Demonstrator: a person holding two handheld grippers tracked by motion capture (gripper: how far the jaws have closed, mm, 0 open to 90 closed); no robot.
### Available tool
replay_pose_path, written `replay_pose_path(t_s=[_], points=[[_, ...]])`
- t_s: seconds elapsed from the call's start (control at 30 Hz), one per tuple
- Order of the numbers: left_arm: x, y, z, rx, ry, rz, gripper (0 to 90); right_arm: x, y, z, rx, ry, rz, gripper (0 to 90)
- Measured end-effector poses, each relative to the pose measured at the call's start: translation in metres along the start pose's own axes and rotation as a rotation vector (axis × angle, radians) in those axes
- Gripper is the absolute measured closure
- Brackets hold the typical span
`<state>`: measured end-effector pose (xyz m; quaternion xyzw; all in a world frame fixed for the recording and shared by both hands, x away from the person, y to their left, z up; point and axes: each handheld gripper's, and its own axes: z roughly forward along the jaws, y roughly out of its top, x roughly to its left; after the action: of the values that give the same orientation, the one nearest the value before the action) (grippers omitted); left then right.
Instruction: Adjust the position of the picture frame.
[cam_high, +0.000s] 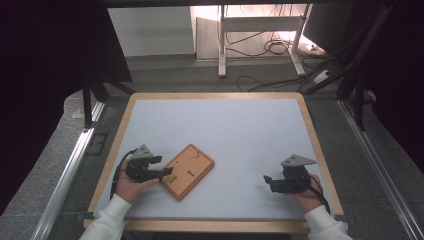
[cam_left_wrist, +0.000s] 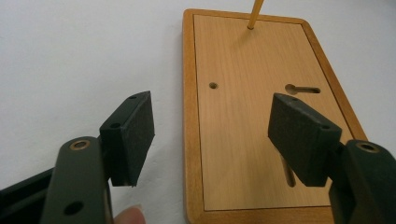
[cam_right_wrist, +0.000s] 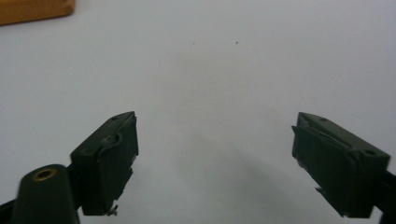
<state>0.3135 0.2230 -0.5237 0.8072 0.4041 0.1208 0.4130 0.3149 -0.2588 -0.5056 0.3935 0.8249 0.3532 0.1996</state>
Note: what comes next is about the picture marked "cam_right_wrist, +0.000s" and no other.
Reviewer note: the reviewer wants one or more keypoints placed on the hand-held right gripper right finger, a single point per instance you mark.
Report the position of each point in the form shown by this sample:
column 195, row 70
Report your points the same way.
column 336, row 168

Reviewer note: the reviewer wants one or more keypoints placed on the wooden board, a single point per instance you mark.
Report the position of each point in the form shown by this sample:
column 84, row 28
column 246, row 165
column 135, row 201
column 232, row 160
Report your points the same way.
column 32, row 10

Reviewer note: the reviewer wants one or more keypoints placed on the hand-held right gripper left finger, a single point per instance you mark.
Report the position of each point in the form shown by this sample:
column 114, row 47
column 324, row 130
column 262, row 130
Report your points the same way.
column 104, row 168

